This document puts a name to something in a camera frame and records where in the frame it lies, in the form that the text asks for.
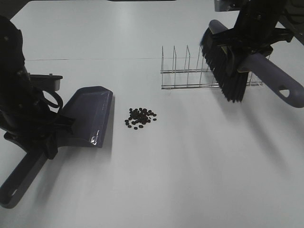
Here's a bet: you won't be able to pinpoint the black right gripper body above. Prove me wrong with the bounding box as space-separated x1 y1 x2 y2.
211 26 294 57

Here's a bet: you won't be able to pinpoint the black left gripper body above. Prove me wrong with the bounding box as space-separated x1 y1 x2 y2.
0 78 74 153

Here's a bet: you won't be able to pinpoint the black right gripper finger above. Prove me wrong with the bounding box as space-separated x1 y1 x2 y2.
223 46 249 76

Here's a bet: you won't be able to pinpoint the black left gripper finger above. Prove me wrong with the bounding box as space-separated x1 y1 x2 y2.
42 133 58 160

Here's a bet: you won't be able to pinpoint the purple brush black bristles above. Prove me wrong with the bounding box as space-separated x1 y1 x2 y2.
200 19 304 108

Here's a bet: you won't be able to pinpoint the purple plastic dustpan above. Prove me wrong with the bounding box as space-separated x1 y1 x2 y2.
0 86 113 209

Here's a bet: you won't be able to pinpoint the pile of coffee beans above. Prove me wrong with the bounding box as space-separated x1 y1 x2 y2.
124 107 157 130

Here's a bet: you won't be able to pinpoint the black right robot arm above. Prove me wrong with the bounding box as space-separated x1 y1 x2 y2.
211 0 294 77

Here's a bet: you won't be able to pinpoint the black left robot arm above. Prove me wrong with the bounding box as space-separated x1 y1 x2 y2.
0 16 74 159

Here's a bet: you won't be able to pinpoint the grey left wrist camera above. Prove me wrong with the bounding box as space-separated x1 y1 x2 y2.
29 74 63 92

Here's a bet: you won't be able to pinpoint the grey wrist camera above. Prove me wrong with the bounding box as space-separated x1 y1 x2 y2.
214 0 240 12
29 74 63 92

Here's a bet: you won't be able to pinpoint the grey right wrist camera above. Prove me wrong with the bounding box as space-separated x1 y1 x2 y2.
214 0 240 12

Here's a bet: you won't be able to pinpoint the chrome wire rack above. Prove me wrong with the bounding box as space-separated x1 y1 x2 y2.
160 45 272 90

